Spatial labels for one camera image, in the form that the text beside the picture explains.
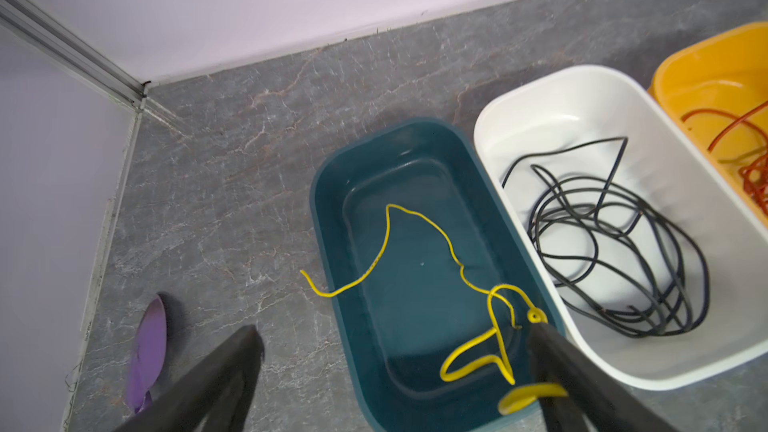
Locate black cable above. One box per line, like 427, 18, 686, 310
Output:
501, 136, 712, 338

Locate purple pink hairbrush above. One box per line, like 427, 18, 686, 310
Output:
125, 295, 167, 414

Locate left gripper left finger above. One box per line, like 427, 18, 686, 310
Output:
117, 325, 264, 432

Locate yellow cable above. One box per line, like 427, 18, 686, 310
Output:
299, 203, 569, 416

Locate yellow plastic bin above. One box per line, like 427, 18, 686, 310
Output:
648, 22, 767, 224

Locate white plastic bin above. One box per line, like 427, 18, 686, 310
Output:
474, 65, 767, 391

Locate red cable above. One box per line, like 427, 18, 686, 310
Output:
680, 98, 768, 217

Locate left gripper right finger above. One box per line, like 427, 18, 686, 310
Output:
527, 323, 674, 431

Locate teal plastic bin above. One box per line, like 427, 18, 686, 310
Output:
310, 118, 564, 431

